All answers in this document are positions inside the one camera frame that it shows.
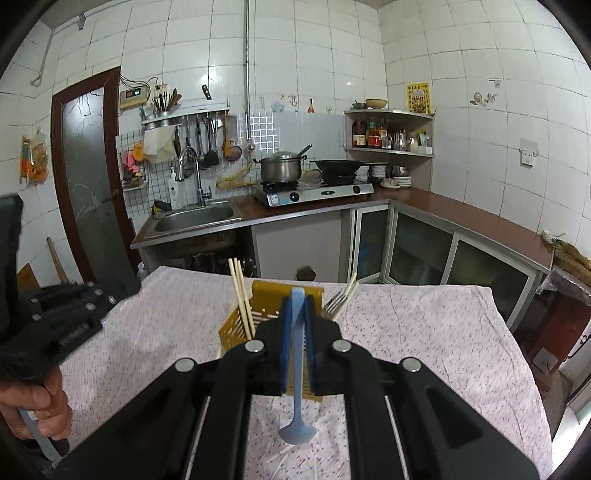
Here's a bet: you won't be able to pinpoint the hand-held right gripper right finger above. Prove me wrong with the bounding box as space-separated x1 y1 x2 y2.
302 295 541 480

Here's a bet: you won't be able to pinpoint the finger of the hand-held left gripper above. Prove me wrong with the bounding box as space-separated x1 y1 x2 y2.
28 272 141 311
28 301 112 330

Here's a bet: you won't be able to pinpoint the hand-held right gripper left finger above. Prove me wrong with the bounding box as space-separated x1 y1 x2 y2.
51 295 296 480

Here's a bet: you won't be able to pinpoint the yellow plastic utensil holder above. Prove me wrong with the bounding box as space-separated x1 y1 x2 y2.
217 279 326 402

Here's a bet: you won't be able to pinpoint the steel fork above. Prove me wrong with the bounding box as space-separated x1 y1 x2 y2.
330 284 352 319

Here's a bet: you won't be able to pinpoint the metal fork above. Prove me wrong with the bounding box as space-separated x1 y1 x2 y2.
332 273 358 321

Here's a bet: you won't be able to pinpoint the pale wooden chopstick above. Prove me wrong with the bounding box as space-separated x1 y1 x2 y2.
228 258 250 341
233 257 254 341
238 259 256 333

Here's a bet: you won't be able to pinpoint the light blue plastic spoon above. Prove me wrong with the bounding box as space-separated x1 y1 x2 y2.
278 286 318 446

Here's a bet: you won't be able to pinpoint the person's left hand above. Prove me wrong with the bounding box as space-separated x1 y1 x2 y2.
0 368 74 443

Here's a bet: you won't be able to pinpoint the wooden stick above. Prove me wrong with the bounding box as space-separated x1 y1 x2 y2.
46 237 71 284

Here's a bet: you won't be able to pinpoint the floral tablecloth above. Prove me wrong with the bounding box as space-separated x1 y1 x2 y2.
55 265 555 480

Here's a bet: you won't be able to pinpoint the brown framed glass door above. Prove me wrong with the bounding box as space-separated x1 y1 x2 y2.
50 66 141 284

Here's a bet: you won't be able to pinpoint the stainless steel sink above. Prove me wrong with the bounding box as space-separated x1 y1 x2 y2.
131 203 245 250

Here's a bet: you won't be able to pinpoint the white soap bottle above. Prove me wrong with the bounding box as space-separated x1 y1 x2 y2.
166 166 185 209

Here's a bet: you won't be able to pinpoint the pink rubber gloves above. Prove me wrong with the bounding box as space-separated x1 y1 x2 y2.
121 148 145 172

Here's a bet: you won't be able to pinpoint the glass door kitchen cabinet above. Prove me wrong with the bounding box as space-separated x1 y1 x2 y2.
348 203 543 333

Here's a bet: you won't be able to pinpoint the hanging plastic bag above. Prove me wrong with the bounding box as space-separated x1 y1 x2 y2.
18 130 50 185

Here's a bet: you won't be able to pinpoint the steel gas stove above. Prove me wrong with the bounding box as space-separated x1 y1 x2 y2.
252 180 376 208

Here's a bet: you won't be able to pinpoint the chrome faucet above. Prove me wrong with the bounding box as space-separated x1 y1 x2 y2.
174 147 213 208

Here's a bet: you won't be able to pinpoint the cream cloth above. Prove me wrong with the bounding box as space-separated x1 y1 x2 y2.
142 129 177 163

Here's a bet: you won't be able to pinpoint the yellow straw bundle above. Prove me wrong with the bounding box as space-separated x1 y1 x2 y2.
216 170 254 190

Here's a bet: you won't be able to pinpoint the steel cooking pot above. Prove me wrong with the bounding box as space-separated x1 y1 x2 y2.
253 151 308 184

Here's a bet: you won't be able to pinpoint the black wok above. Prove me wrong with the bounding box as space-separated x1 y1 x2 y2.
315 159 389 178

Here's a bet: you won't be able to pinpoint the black slotted spatula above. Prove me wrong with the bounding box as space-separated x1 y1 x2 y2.
202 117 220 168

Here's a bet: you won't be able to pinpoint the stack of white plates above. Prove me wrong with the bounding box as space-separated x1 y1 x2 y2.
368 165 413 189

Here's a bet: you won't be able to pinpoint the orange hanging strainer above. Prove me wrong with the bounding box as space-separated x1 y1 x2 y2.
222 115 243 162

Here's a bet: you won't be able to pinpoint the beige electric box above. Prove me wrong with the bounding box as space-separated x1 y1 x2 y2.
119 88 154 110

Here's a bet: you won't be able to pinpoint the brown kitchen countertop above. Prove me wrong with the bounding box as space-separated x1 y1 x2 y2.
245 187 555 273

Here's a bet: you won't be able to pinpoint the row of condiment bottles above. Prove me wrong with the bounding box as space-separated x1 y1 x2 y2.
352 117 391 148

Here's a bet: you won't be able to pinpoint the white corner shelf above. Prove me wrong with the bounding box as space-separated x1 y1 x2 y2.
343 107 435 158

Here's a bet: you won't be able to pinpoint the pile of vegetables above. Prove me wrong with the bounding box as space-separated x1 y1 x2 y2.
541 230 591 278

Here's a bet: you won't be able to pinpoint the wire grid wall rack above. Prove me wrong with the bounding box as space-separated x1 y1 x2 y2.
117 136 151 191

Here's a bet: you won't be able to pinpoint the steel wall utensil rack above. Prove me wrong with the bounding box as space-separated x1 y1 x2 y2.
140 105 232 131

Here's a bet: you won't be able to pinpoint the yellow wall calendar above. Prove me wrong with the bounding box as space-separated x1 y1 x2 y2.
405 82 432 114

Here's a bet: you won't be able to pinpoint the metal wall pipe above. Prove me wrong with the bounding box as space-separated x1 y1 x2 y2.
244 0 254 153

